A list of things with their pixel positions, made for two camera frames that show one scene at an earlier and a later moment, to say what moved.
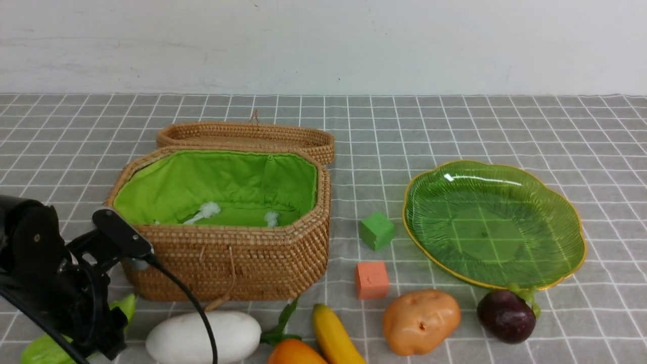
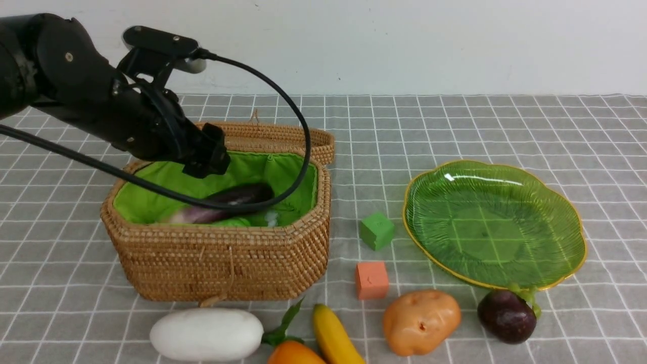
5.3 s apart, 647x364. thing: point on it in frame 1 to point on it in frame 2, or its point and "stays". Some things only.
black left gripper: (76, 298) to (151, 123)
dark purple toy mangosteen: (505, 317) stays
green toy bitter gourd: (45, 350) to (234, 222)
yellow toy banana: (334, 343) stays
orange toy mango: (294, 351) stays
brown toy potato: (415, 322) stays
